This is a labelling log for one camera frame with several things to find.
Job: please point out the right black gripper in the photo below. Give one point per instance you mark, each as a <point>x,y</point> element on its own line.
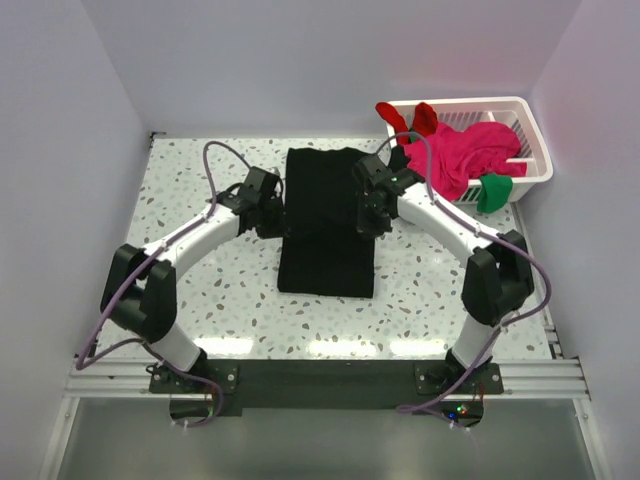
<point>367,228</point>

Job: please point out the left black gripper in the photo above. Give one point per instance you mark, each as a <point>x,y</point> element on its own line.
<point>277,230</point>

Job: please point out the black t-shirt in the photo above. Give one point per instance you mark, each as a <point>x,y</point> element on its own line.
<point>322,252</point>

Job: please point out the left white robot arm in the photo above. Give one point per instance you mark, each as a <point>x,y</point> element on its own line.
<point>140,295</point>

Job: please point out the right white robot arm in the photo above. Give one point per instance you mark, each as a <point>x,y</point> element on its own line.
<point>497,275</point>

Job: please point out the pink t-shirt in basket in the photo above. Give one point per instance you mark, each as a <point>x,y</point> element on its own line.
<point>470,155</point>

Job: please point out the green garment in basket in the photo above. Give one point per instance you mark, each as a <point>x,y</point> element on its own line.
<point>495,190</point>

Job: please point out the white plastic laundry basket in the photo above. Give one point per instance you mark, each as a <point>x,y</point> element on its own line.
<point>488,150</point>

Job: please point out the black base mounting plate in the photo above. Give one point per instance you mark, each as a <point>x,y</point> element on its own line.
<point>302,384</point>

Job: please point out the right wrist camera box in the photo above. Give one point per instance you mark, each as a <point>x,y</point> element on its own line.
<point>369,171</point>

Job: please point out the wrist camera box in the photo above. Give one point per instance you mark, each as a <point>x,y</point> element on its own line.
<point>369,171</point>
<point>259,185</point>

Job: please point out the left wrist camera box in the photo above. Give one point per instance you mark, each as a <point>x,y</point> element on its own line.
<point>259,185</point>

